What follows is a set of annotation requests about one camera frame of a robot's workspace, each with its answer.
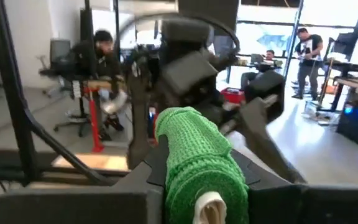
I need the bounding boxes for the green cloth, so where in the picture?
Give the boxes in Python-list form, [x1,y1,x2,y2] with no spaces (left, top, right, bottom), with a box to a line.
[154,106,250,224]

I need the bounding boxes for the person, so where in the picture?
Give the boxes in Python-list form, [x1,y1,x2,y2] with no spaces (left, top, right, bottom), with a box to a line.
[291,27,324,100]
[70,29,129,141]
[240,49,277,91]

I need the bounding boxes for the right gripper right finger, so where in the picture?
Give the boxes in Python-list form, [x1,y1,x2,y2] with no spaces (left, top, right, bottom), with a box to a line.
[228,149,358,224]

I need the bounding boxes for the white board panel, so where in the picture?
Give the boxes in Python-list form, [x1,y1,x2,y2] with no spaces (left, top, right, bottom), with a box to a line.
[91,9,121,41]

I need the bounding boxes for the red post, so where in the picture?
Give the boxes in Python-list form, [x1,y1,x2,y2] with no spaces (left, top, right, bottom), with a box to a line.
[84,86,106,153]

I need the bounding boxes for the red plastic crate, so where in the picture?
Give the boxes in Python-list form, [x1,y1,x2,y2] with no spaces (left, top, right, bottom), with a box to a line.
[221,86,246,105]

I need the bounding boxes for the black computer blue lights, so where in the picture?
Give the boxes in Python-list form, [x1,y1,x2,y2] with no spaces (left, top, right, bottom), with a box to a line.
[336,104,358,146]

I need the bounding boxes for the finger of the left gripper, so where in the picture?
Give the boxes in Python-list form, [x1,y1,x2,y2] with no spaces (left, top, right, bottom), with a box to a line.
[237,97,306,185]
[126,73,155,171]

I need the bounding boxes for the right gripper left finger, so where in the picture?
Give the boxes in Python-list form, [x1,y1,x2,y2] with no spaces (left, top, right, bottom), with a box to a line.
[0,135,170,224]

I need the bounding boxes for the white bandage core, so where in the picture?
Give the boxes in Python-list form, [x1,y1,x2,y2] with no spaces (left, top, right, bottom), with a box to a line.
[193,191,228,224]

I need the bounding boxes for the gray office chair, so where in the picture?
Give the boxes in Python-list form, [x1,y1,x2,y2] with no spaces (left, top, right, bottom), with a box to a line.
[38,39,84,138]

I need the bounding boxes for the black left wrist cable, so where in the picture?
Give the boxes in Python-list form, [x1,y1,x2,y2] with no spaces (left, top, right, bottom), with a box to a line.
[118,11,241,57]

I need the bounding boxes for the wooden background table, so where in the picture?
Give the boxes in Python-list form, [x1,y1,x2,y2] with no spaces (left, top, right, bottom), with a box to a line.
[334,70,358,94]

